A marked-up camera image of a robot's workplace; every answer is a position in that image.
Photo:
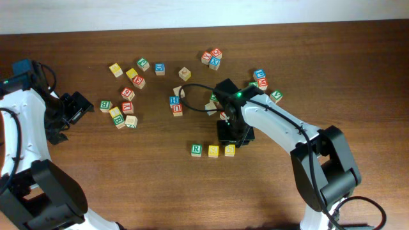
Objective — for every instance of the blue X block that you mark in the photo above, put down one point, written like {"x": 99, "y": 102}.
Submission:
{"x": 214, "y": 63}

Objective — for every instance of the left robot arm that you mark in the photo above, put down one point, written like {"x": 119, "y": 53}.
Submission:
{"x": 36, "y": 193}

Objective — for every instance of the blue D block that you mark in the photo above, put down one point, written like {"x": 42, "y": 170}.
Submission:
{"x": 160, "y": 69}

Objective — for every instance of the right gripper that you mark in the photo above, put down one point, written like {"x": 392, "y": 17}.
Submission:
{"x": 227, "y": 137}

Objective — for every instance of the yellow 1 block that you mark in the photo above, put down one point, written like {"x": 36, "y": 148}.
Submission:
{"x": 115, "y": 111}

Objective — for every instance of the plain block blue side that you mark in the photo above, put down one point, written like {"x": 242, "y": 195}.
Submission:
{"x": 210, "y": 108}

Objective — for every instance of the yellow block far left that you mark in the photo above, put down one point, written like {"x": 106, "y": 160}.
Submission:
{"x": 116, "y": 70}

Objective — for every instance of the yellow side plain block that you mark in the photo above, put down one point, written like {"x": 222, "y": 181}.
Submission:
{"x": 185, "y": 74}

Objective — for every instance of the plain wooden block centre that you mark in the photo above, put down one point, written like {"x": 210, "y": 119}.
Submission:
{"x": 178, "y": 91}

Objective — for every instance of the blue H block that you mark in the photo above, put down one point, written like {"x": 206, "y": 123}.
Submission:
{"x": 173, "y": 100}

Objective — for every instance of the green b block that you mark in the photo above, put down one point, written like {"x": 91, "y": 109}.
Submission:
{"x": 119, "y": 121}
{"x": 105, "y": 106}

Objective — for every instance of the red Y block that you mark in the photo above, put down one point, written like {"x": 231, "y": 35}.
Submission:
{"x": 127, "y": 108}

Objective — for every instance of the green N block centre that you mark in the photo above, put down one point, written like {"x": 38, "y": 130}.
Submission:
{"x": 213, "y": 99}

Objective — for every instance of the plain 8 block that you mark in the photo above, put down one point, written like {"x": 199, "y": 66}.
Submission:
{"x": 131, "y": 121}

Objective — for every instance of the green P block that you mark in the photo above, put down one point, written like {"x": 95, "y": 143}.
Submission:
{"x": 143, "y": 64}

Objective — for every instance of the yellow block by E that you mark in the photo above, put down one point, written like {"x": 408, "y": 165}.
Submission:
{"x": 131, "y": 73}

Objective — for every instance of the yellow S block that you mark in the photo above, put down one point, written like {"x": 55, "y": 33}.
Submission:
{"x": 229, "y": 150}
{"x": 213, "y": 151}

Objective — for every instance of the red E block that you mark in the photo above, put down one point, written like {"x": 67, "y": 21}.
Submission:
{"x": 138, "y": 82}

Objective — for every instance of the red Q block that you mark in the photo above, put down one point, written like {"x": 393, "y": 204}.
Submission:
{"x": 217, "y": 53}

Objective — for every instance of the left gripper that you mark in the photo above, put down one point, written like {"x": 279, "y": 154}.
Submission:
{"x": 75, "y": 107}

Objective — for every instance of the red M block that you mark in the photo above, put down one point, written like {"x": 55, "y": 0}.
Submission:
{"x": 262, "y": 83}

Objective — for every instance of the red U block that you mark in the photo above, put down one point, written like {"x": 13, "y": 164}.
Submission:
{"x": 177, "y": 110}

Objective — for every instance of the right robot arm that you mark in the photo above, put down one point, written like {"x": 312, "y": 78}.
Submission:
{"x": 323, "y": 165}

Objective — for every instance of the green B block lower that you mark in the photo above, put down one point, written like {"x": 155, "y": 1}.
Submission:
{"x": 119, "y": 121}

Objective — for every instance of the blue P block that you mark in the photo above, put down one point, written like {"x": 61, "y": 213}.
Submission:
{"x": 259, "y": 74}

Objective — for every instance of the red 6 block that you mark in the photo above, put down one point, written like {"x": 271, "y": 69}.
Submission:
{"x": 127, "y": 94}

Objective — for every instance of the red K block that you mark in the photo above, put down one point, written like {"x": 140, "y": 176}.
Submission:
{"x": 206, "y": 57}

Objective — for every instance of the green n block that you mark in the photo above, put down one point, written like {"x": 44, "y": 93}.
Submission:
{"x": 213, "y": 99}
{"x": 253, "y": 84}

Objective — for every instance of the green N block right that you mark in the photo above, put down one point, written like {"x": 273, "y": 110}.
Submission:
{"x": 253, "y": 84}

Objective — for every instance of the green B block left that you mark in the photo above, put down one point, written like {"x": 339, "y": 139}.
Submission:
{"x": 105, "y": 106}

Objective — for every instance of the green V block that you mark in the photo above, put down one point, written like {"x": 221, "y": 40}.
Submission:
{"x": 276, "y": 96}

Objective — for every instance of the green R block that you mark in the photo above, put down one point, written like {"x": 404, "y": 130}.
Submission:
{"x": 196, "y": 150}

